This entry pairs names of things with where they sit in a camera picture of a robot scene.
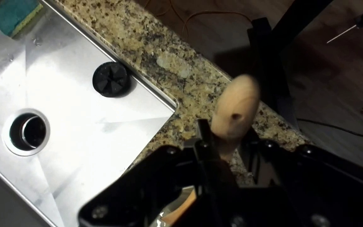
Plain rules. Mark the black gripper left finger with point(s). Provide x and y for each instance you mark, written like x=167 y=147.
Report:
x=209 y=155

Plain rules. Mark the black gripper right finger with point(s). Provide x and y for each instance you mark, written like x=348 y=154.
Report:
x=252 y=155

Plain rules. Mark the wooden cooking spoon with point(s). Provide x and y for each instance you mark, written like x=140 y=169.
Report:
x=235 y=108

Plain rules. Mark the black sink stopper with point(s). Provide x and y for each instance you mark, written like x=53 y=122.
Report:
x=111 y=78

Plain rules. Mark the stainless steel sink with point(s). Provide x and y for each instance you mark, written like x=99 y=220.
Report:
x=84 y=138

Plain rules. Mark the green yellow sponge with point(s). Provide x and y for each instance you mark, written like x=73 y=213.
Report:
x=11 y=14

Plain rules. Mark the black camera stand pole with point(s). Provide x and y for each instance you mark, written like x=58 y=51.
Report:
x=273 y=63

